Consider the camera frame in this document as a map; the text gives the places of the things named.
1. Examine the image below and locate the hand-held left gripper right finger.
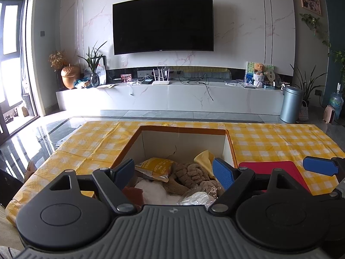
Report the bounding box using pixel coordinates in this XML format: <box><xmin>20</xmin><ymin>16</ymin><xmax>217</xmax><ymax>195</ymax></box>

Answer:
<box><xmin>209</xmin><ymin>157</ymin><xmax>301</xmax><ymax>213</ymax></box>

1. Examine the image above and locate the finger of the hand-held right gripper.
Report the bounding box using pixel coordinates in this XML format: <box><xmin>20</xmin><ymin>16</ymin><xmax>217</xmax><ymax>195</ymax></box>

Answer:
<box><xmin>331</xmin><ymin>179</ymin><xmax>345</xmax><ymax>199</ymax></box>
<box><xmin>303</xmin><ymin>156</ymin><xmax>345</xmax><ymax>177</ymax></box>

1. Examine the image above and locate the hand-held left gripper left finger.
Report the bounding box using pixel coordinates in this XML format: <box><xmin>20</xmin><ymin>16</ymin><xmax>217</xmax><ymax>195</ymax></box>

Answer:
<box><xmin>49</xmin><ymin>158</ymin><xmax>136</xmax><ymax>216</ymax></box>

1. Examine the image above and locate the yellow cloth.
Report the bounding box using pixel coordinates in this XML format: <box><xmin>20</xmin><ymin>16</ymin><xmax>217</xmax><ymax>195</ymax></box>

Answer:
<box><xmin>193</xmin><ymin>150</ymin><xmax>216</xmax><ymax>180</ymax></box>

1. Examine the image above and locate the yellow plastic packet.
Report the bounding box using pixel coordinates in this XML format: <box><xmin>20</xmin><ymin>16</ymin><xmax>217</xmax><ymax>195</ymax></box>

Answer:
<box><xmin>134</xmin><ymin>157</ymin><xmax>178</xmax><ymax>183</ymax></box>

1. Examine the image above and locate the brown fluffy knotted plush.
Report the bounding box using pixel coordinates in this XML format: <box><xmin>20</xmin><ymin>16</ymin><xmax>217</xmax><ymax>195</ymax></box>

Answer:
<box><xmin>163</xmin><ymin>162</ymin><xmax>225</xmax><ymax>199</ymax></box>

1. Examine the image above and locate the white knitted cloth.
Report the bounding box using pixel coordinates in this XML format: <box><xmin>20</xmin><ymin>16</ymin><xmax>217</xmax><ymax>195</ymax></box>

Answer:
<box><xmin>135</xmin><ymin>179</ymin><xmax>186</xmax><ymax>205</ymax></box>

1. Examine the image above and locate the white plastic-wrapped bundle with ribbon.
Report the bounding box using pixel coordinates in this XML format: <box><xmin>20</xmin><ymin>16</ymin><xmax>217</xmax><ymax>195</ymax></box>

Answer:
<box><xmin>178</xmin><ymin>186</ymin><xmax>225</xmax><ymax>211</ymax></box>

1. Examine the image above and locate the brown cardboard box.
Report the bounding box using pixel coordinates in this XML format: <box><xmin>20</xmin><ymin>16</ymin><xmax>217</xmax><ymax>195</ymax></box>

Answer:
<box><xmin>109</xmin><ymin>125</ymin><xmax>239</xmax><ymax>211</ymax></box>

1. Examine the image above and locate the pink heater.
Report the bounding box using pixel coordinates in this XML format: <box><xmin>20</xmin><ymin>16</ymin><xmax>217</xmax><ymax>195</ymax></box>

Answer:
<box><xmin>323</xmin><ymin>105</ymin><xmax>337</xmax><ymax>125</ymax></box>

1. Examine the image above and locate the woven basket bag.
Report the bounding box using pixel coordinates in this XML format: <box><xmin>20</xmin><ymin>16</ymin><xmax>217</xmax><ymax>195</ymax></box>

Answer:
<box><xmin>299</xmin><ymin>100</ymin><xmax>309</xmax><ymax>122</ymax></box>

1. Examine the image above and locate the yellow checkered tablecloth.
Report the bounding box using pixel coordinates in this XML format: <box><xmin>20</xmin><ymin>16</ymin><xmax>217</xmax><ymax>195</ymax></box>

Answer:
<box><xmin>5</xmin><ymin>121</ymin><xmax>345</xmax><ymax>224</ymax></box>

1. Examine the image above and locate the silver trash can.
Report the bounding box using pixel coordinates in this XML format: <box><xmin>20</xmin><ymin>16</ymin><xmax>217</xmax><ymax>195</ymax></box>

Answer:
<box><xmin>280</xmin><ymin>86</ymin><xmax>304</xmax><ymax>124</ymax></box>

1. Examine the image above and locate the blue water bottle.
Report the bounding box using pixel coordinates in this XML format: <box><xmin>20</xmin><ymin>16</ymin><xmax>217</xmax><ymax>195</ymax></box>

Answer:
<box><xmin>330</xmin><ymin>82</ymin><xmax>345</xmax><ymax>111</ymax></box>

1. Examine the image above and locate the long leaf potted plant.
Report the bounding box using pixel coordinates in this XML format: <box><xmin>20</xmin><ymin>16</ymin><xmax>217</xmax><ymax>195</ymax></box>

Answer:
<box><xmin>290</xmin><ymin>63</ymin><xmax>328</xmax><ymax>108</ymax></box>

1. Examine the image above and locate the white marble TV cabinet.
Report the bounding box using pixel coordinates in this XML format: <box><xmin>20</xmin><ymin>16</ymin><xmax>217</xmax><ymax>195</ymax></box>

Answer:
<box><xmin>56</xmin><ymin>79</ymin><xmax>285</xmax><ymax>116</ymax></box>

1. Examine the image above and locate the white router with antennas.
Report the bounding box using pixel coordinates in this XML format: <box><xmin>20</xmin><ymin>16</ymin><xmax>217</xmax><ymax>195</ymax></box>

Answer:
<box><xmin>152</xmin><ymin>67</ymin><xmax>171</xmax><ymax>86</ymax></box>

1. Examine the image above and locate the green plant in glass vase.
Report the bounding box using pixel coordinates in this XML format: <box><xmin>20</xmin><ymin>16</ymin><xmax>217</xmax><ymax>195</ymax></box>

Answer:
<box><xmin>78</xmin><ymin>41</ymin><xmax>108</xmax><ymax>87</ymax></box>

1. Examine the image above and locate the green picture card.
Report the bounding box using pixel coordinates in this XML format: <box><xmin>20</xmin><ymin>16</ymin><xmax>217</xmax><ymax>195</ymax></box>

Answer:
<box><xmin>246</xmin><ymin>61</ymin><xmax>275</xmax><ymax>83</ymax></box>

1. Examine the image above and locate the gold acorn jar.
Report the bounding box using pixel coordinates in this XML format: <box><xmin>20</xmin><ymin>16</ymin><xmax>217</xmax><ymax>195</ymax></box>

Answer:
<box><xmin>61</xmin><ymin>63</ymin><xmax>81</xmax><ymax>89</ymax></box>

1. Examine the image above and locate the teddy bear in white basket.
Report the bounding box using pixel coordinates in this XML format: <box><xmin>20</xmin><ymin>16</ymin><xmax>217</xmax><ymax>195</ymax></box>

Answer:
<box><xmin>252</xmin><ymin>63</ymin><xmax>266</xmax><ymax>88</ymax></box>

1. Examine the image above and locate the dried flower bunch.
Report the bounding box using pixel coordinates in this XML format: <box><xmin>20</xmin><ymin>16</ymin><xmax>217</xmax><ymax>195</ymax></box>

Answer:
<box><xmin>49</xmin><ymin>51</ymin><xmax>66</xmax><ymax>72</ymax></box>

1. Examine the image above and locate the hanging vine plant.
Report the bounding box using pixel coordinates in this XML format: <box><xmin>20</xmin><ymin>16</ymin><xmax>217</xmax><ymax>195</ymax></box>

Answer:
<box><xmin>300</xmin><ymin>13</ymin><xmax>345</xmax><ymax>81</ymax></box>

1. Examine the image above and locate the black flat screen TV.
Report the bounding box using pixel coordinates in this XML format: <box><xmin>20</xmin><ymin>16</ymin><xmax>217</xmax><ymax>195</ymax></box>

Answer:
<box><xmin>112</xmin><ymin>0</ymin><xmax>215</xmax><ymax>55</ymax></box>

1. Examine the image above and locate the glass balcony door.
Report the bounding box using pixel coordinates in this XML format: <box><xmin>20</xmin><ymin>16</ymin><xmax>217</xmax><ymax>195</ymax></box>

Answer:
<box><xmin>0</xmin><ymin>0</ymin><xmax>37</xmax><ymax>141</ymax></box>

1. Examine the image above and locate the black cable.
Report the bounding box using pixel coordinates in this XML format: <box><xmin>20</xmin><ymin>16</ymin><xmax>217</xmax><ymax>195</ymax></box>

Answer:
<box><xmin>178</xmin><ymin>73</ymin><xmax>215</xmax><ymax>101</ymax></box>

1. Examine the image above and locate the framed wall picture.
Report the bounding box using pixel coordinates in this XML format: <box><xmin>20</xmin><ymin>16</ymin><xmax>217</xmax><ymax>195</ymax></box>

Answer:
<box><xmin>299</xmin><ymin>0</ymin><xmax>322</xmax><ymax>16</ymax></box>

